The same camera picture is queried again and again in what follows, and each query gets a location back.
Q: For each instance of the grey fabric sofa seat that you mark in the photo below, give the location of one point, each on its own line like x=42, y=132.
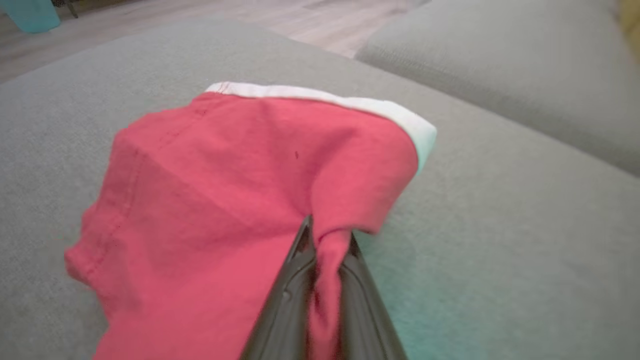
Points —
x=500, y=60

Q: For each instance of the teal cloth object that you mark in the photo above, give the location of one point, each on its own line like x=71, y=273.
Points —
x=27, y=15

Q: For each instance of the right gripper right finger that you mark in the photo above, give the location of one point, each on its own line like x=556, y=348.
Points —
x=365, y=315

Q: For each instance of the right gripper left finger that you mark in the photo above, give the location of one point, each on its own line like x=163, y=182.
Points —
x=285, y=310

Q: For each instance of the dark furniture leg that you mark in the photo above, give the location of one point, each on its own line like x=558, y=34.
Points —
x=67, y=6

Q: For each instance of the grey fabric sofa ottoman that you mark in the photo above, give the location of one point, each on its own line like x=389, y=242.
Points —
x=500, y=250

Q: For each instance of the red shorts with white stripe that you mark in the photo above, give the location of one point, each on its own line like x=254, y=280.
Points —
x=225, y=200

